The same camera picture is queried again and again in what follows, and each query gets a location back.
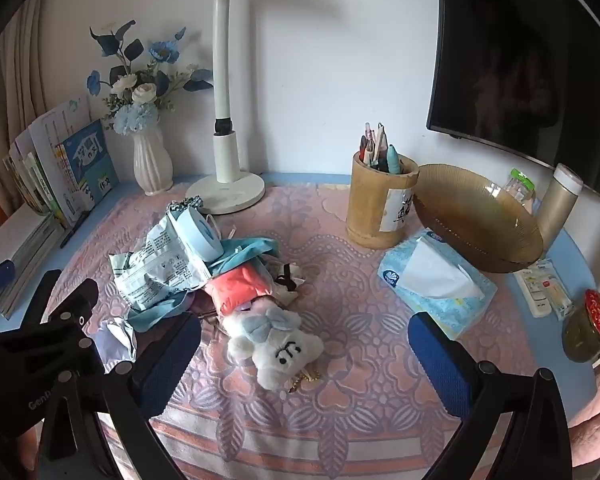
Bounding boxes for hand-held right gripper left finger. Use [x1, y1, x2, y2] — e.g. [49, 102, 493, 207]
[40, 312, 202, 480]

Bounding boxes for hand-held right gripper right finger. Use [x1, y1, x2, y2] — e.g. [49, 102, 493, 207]
[407, 311, 588, 480]

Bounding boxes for white paper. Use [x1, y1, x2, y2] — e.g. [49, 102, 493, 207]
[96, 317, 139, 364]

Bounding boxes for white and green plastic packet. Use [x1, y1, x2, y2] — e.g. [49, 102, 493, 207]
[108, 220, 212, 311]

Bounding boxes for coral pink cloth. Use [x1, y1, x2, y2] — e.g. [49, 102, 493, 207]
[204, 261, 275, 317]

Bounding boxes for white plush toy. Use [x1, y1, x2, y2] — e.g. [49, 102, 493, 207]
[227, 297, 325, 391]

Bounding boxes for blue face mask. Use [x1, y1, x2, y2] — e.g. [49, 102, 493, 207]
[167, 207, 224, 264]

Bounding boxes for teal drawstring pouch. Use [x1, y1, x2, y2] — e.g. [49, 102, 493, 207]
[210, 237, 282, 276]

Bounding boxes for stack of flat books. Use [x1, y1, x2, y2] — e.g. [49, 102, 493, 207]
[0, 210, 67, 321]

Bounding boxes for black pen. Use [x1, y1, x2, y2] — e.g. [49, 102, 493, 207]
[60, 211, 90, 249]

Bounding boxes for blue tissue pack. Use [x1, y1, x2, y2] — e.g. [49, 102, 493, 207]
[377, 228, 498, 340]

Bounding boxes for pink patterned tablecloth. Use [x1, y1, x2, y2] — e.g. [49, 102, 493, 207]
[40, 182, 571, 480]

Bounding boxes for white remote control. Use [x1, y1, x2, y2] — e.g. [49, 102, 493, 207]
[513, 267, 552, 319]

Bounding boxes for row of standing books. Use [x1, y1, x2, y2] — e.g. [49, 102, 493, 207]
[2, 92, 121, 228]

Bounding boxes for clear plastic packet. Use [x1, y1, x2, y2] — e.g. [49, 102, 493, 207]
[534, 259, 577, 322]

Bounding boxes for checked scrunchie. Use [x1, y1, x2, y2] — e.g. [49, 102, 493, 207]
[166, 197, 207, 214]

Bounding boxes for green jar with red lid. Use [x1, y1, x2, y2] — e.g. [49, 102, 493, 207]
[561, 288, 600, 364]

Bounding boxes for amber glass bowl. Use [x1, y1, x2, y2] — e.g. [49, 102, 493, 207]
[412, 163, 545, 275]

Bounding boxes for white ribbed vase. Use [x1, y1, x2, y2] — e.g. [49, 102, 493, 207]
[132, 127, 174, 196]

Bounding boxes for bamboo pen holder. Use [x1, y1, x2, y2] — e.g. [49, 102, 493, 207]
[346, 151, 421, 250]

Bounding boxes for beige curtain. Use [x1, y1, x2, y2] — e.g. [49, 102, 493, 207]
[0, 0, 48, 226]

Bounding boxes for small bottle with green cap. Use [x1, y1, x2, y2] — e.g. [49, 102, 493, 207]
[501, 168, 537, 212]

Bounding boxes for beige thermos bottle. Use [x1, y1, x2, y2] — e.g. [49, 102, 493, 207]
[536, 162, 584, 247]

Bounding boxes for bunch of pens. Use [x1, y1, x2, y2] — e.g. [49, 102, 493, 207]
[358, 121, 404, 174]

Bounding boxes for blue and white artificial flowers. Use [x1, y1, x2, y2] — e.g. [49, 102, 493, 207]
[86, 20, 214, 137]

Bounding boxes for white desk lamp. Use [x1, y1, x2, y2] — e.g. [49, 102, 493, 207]
[153, 0, 266, 216]

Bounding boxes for black monitor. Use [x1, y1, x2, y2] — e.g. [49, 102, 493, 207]
[426, 0, 600, 204]

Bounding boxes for gold keychain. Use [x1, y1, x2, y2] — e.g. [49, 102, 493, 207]
[286, 366, 327, 394]

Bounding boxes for beige mask with black strap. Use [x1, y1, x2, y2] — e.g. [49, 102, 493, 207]
[271, 261, 307, 307]

